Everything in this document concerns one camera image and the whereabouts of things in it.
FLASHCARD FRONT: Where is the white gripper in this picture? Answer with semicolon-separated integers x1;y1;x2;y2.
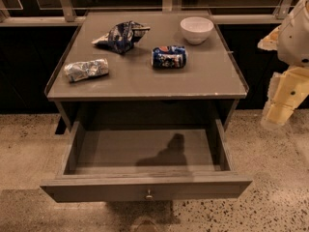
258;0;309;129

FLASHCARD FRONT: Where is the blue pepsi can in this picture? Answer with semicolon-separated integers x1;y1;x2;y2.
152;45;187;69

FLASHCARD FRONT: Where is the small metal drawer knob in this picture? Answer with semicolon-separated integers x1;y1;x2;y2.
145;189;154;200

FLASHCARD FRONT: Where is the open grey top drawer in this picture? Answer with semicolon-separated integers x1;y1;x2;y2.
41;120;252;202

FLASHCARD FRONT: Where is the white ceramic bowl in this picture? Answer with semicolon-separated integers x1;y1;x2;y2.
181;16;214;44

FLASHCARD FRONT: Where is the grey wooden cabinet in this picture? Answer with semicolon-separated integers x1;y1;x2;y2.
45;11;248;127

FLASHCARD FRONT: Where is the blue crumpled chip bag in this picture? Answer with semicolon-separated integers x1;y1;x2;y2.
92;21;150;54

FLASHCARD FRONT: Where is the metal railing frame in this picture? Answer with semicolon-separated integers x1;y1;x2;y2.
0;0;298;26

